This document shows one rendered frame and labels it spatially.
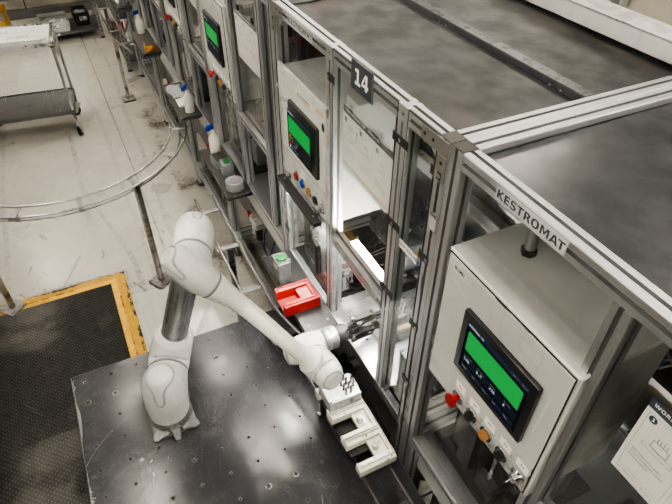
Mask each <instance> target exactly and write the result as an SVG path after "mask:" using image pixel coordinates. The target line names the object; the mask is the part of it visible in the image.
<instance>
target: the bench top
mask: <svg viewBox="0 0 672 504"><path fill-rule="evenodd" d="M271 341H272V340H270V339H269V338H268V337H267V336H265V335H264V334H263V333H262V332H261V331H259V330H258V329H257V328H256V327H254V326H253V325H252V324H251V323H249V322H248V321H247V320H246V319H244V320H241V321H238V322H235V323H232V324H229V325H226V326H223V327H220V328H217V329H214V330H211V331H208V332H205V333H202V334H199V335H197V336H194V337H193V344H192V352H191V357H190V364H189V369H188V391H189V393H190V401H191V404H192V407H193V410H194V413H195V416H196V417H197V419H198V420H199V422H200V425H199V427H197V428H193V429H189V430H186V431H184V432H181V433H182V440H183V441H182V442H180V443H177V442H176V440H175V438H174V436H171V437H168V438H166V439H164V440H162V441H161V442H159V443H154V442H153V439H152V437H153V432H152V429H151V425H150V421H149V418H148V414H147V413H146V412H145V409H144V407H145V405H144V403H143V399H142V396H141V390H140V384H141V380H142V377H143V375H144V373H145V372H146V370H147V369H148V358H149V352H147V353H144V354H141V355H138V356H135V357H132V358H129V359H126V360H123V361H120V362H117V363H114V364H111V365H108V366H105V367H102V368H100V369H97V370H94V371H91V372H88V373H85V374H82V375H79V376H76V377H73V378H71V383H72V389H73V395H74V401H75V407H76V413H77V420H78V426H79V432H80V438H81V444H82V450H83V456H84V462H85V468H86V474H87V480H88V487H89V493H90V499H91V504H375V502H374V500H373V498H372V496H371V495H370V493H369V491H368V489H367V487H366V485H365V484H364V482H363V480H362V478H360V477H359V475H358V473H357V471H356V467H355V465H354V463H352V464H350V462H349V460H348V458H347V457H346V455H345V453H344V451H343V449H342V447H341V445H340V444H339V442H338V440H337V438H336V436H335V434H334V432H333V430H332V429H331V427H330V425H329V423H328V421H327V419H326V416H323V417H321V418H319V417H318V415H317V412H319V411H320V404H319V402H318V400H317V398H316V396H315V391H314V390H313V388H312V386H311V384H310V382H309V380H308V379H307V377H306V375H305V374H304V373H303V372H302V371H301V370H300V367H299V366H298V365H290V364H288V363H287V361H286V359H285V357H284V355H283V349H281V348H280V347H279V346H278V345H276V346H275V345H274V344H273V343H272V342H271ZM109 372H113V374H112V375H109ZM88 400H89V401H90V403H89V404H86V402H87V401H88ZM391 466H392V467H393V469H394V471H395V472H396V474H397V476H398V477H399V479H400V481H401V482H402V484H403V486H404V488H405V489H406V491H407V493H408V494H409V496H410V498H411V499H412V501H413V503H414V504H426V503H425V502H424V500H423V498H422V497H421V495H420V493H419V492H418V490H417V489H416V487H415V485H414V484H413V482H412V480H411V479H410V477H409V475H408V474H407V472H406V471H405V469H404V467H403V466H402V464H401V462H400V461H399V459H398V457H397V460H396V461H395V462H393V463H391ZM365 477H366V479H367V480H368V482H369V484H370V486H371V488H372V490H373V491H374V493H375V495H376V497H377V499H378V500H379V502H380V504H399V503H401V502H403V501H405V500H407V499H406V497H405V496H404V494H403V492H402V491H401V489H400V487H399V486H398V484H397V482H396V480H395V479H394V477H393V475H392V474H391V472H390V470H389V469H388V467H387V466H385V467H383V468H381V469H378V470H376V471H374V472H372V473H370V474H368V475H366V476H365Z"/></svg>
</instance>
